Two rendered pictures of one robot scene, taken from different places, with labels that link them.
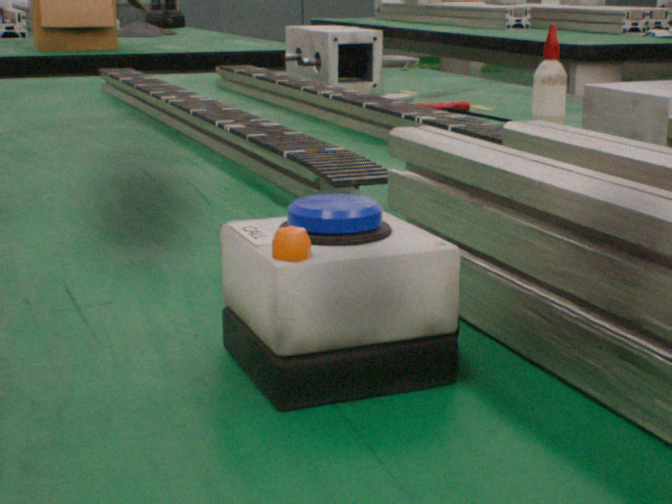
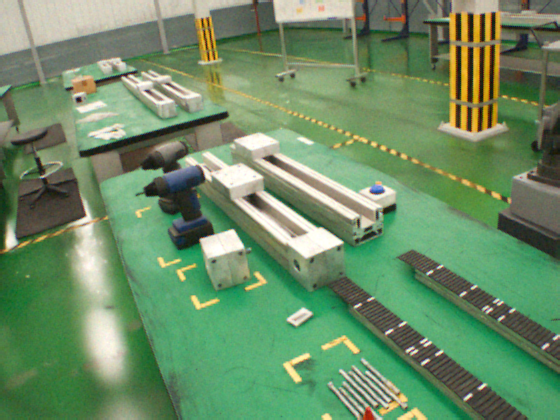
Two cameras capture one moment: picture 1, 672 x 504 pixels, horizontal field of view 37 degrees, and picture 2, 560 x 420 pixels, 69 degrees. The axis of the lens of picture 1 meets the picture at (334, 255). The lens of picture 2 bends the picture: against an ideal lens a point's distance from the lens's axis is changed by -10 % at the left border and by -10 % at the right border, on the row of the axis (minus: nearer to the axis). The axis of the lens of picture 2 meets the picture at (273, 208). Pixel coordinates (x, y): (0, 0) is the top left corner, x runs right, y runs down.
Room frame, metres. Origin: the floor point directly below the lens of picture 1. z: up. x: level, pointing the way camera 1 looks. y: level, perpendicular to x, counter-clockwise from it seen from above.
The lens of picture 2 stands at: (1.57, -0.35, 1.42)
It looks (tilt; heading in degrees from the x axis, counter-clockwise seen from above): 27 degrees down; 178
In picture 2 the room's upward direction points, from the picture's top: 9 degrees counter-clockwise
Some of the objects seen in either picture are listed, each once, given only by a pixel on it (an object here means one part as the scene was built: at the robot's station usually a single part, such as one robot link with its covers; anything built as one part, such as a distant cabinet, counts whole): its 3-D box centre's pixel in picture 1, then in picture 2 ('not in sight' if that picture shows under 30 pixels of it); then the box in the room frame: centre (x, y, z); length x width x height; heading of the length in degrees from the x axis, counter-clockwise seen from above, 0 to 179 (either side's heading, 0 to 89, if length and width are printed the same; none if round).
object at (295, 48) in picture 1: (315, 56); not in sight; (1.72, 0.03, 0.83); 0.11 x 0.10 x 0.10; 115
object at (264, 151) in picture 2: not in sight; (256, 149); (-0.02, -0.32, 0.87); 0.16 x 0.11 x 0.07; 22
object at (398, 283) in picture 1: (353, 294); (375, 200); (0.42, -0.01, 0.81); 0.10 x 0.08 x 0.06; 112
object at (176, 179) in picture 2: not in sight; (175, 209); (0.42, -0.58, 0.89); 0.20 x 0.08 x 0.22; 113
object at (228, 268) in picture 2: not in sight; (229, 258); (0.62, -0.44, 0.83); 0.11 x 0.10 x 0.10; 104
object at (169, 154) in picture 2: not in sight; (166, 180); (0.18, -0.63, 0.89); 0.20 x 0.08 x 0.22; 134
